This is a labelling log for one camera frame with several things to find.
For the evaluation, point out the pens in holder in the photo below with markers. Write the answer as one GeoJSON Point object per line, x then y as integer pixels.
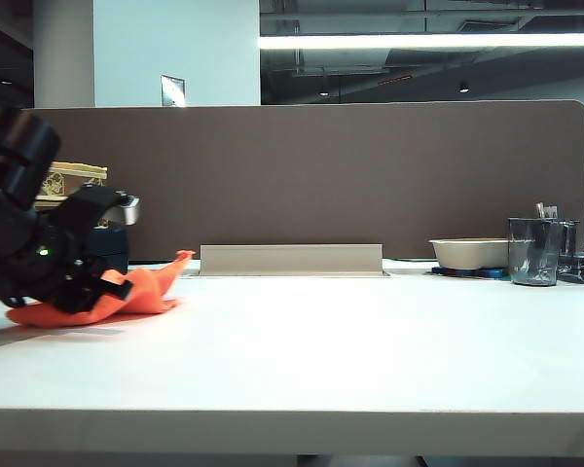
{"type": "Point", "coordinates": [547, 211]}

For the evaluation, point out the dark transparent pen holder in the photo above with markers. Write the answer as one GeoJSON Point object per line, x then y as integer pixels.
{"type": "Point", "coordinates": [570, 238]}

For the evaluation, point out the orange microfiber cloth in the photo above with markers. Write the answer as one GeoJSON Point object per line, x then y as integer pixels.
{"type": "Point", "coordinates": [146, 297]}

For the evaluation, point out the brown desk divider panel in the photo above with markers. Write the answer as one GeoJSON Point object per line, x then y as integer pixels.
{"type": "Point", "coordinates": [321, 180]}

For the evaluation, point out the white ceiling light strip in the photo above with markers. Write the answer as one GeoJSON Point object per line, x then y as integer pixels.
{"type": "Point", "coordinates": [418, 41]}

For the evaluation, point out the clear grey plastic cup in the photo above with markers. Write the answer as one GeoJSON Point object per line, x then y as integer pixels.
{"type": "Point", "coordinates": [535, 253]}

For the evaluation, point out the blue mat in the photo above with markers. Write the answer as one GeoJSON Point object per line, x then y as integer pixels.
{"type": "Point", "coordinates": [491, 274]}

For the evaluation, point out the dark blue case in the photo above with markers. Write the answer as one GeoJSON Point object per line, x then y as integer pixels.
{"type": "Point", "coordinates": [109, 248]}

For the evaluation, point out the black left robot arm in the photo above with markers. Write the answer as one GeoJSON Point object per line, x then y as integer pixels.
{"type": "Point", "coordinates": [14, 194]}

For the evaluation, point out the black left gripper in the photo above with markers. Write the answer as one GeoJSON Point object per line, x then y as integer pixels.
{"type": "Point", "coordinates": [61, 272]}

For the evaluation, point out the white paper bowl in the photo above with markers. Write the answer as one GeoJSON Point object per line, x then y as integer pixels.
{"type": "Point", "coordinates": [467, 253]}

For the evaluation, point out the silver wall sign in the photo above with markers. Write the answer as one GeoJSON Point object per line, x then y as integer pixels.
{"type": "Point", "coordinates": [173, 91]}

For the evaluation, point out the white round column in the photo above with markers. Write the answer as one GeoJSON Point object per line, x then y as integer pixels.
{"type": "Point", "coordinates": [63, 53]}

